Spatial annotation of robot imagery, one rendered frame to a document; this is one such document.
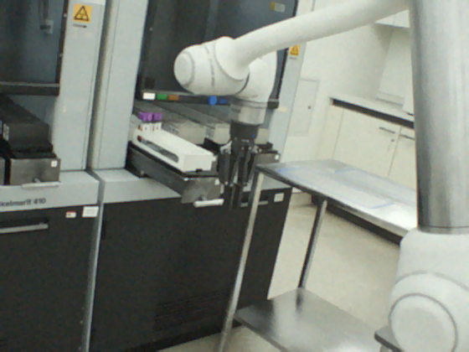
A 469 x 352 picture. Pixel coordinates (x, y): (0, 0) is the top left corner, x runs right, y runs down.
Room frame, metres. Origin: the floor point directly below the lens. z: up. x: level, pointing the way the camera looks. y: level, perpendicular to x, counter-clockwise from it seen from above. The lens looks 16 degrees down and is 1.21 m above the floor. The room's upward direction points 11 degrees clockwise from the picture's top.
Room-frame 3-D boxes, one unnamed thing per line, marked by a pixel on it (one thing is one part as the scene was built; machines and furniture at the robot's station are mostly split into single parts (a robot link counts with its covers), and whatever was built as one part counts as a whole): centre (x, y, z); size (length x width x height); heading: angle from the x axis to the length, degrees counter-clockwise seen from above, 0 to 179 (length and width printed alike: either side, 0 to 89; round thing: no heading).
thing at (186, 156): (1.50, 0.20, 0.83); 0.30 x 0.10 x 0.06; 43
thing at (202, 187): (1.60, 0.30, 0.78); 0.73 x 0.14 x 0.09; 43
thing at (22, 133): (1.31, 0.57, 0.85); 0.12 x 0.02 x 0.06; 134
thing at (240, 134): (1.28, -0.01, 0.95); 0.08 x 0.07 x 0.09; 134
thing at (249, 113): (1.28, 0.00, 1.03); 0.09 x 0.09 x 0.06
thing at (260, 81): (1.28, 0.01, 1.13); 0.13 x 0.11 x 0.16; 139
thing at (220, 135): (1.80, 0.06, 0.85); 0.12 x 0.02 x 0.06; 133
